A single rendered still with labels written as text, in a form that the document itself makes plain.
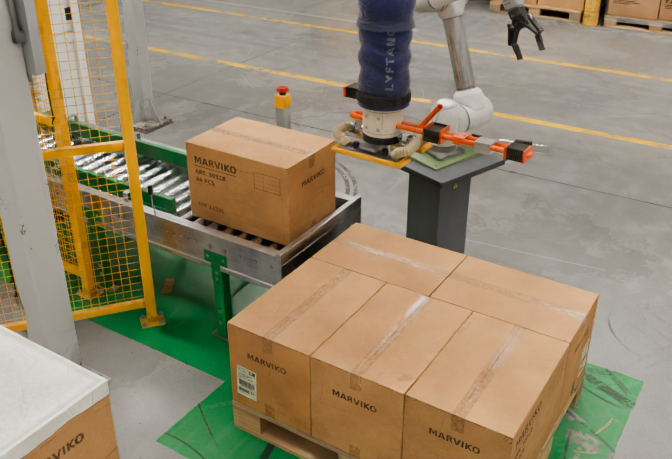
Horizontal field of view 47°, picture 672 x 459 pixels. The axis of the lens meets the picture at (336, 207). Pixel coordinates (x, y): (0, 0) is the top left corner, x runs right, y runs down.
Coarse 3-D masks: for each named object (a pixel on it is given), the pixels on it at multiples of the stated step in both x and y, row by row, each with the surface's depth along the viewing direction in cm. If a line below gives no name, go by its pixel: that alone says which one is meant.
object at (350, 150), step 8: (336, 144) 330; (352, 144) 329; (360, 144) 330; (336, 152) 327; (344, 152) 324; (352, 152) 322; (360, 152) 321; (368, 152) 321; (376, 152) 321; (384, 152) 317; (368, 160) 319; (376, 160) 316; (384, 160) 315; (392, 160) 314; (400, 160) 315; (408, 160) 316; (400, 168) 312
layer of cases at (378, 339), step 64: (320, 256) 352; (384, 256) 352; (448, 256) 352; (256, 320) 308; (320, 320) 308; (384, 320) 308; (448, 320) 308; (512, 320) 308; (576, 320) 308; (256, 384) 312; (320, 384) 291; (384, 384) 274; (448, 384) 274; (512, 384) 274; (576, 384) 332; (384, 448) 286; (448, 448) 268; (512, 448) 253
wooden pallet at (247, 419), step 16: (576, 400) 342; (240, 416) 327; (256, 416) 320; (560, 416) 317; (256, 432) 325; (272, 432) 325; (288, 432) 325; (288, 448) 317; (304, 448) 317; (320, 448) 317; (336, 448) 301; (544, 448) 303
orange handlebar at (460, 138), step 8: (352, 112) 330; (360, 112) 331; (400, 128) 318; (408, 128) 316; (416, 128) 314; (448, 136) 307; (456, 136) 305; (464, 136) 305; (472, 136) 306; (464, 144) 305; (472, 144) 302; (496, 144) 300; (504, 144) 299
